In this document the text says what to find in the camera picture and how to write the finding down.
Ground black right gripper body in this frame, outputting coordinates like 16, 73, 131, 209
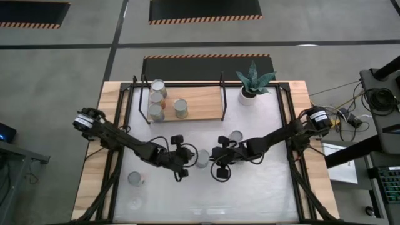
211, 146, 234, 166

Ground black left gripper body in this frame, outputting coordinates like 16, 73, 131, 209
174, 147, 196, 169

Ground Cherries tin can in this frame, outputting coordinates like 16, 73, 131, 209
196, 149, 211, 169

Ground short green-label tin can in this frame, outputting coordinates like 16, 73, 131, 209
229, 130, 244, 143

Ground Carrots tin can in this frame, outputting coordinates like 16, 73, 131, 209
172, 98, 189, 119

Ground Peas tin can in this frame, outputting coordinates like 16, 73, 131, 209
147, 102, 166, 123

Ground Apple tin can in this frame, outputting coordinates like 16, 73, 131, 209
149, 91, 166, 109

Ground tin can with reddish label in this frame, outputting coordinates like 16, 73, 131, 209
127, 171, 145, 188

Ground white plant pot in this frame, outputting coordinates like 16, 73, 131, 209
237, 87, 259, 106

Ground green snake plant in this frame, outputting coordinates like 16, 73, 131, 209
236, 61, 278, 96

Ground black hazard-striped floor mat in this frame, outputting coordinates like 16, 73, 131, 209
141, 52, 276, 83
0, 0, 71, 30
148, 0, 264, 26

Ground white paper sheet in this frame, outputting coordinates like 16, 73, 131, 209
321, 142, 359, 185

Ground black power adapter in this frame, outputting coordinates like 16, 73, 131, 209
339, 107, 364, 126

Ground grey side table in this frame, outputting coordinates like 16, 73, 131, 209
0, 139, 51, 225

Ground dark grey workstation desk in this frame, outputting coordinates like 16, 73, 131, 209
324, 67, 400, 225

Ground black keyboard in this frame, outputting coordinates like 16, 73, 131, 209
376, 165, 400, 204

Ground black device with blue light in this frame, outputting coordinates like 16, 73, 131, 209
0, 121, 18, 144

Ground black wire rack frame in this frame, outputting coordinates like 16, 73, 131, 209
132, 71, 228, 125

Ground black aluminium rig frame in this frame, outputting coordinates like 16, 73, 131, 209
71, 81, 341, 225

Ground black cable coil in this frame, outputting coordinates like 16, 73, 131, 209
361, 87, 400, 117

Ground black workstation stand post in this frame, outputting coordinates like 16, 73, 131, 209
372, 54, 400, 81

